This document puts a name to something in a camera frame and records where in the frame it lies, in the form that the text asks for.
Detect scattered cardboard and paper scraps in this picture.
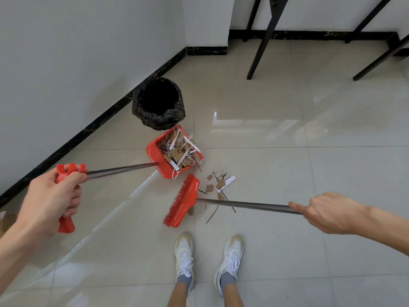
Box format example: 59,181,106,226
197,168,239,224

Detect black table leg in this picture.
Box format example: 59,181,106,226
345,0,396,44
242,0,263,42
246,0,290,80
352,43,409,81

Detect pile of scraps in dustpan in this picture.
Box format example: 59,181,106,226
159,126,203,180

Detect person's right forearm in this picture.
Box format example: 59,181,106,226
355,204,409,246

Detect bin with black bag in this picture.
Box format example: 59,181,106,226
132,77,186,131

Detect person's right grey sock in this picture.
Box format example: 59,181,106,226
220,271,237,287

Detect person's left forearm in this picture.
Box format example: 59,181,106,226
0,217,48,299

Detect person's left hand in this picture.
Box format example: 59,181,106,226
17,171,88,241

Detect person's left leg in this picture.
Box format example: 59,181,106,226
167,282,190,307

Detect person's leg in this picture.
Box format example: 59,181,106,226
167,282,190,307
222,283,245,307

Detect person's right leg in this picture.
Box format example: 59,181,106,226
222,283,245,307

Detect person's right hand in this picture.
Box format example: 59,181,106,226
288,192,369,235

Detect person's white shoe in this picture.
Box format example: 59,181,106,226
213,235,245,297
174,233,196,293

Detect person's right white shoe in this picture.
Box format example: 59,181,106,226
213,235,245,297

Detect person's left white shoe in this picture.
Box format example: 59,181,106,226
174,233,196,293

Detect red long-handled broom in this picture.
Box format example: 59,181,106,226
163,174,304,228

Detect red long-handled dustpan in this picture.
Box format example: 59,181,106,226
56,125,204,234

